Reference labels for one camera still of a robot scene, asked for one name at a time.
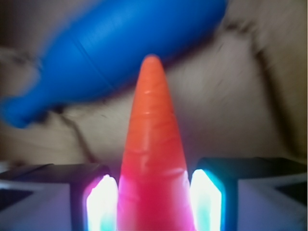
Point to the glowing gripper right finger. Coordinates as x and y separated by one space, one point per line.
249 194

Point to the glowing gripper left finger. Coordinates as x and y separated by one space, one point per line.
78 197

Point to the orange toy carrot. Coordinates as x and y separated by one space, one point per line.
154 189

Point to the brown paper bag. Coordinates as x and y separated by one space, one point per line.
240 93

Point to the blue toy bottle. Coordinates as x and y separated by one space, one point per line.
102 51

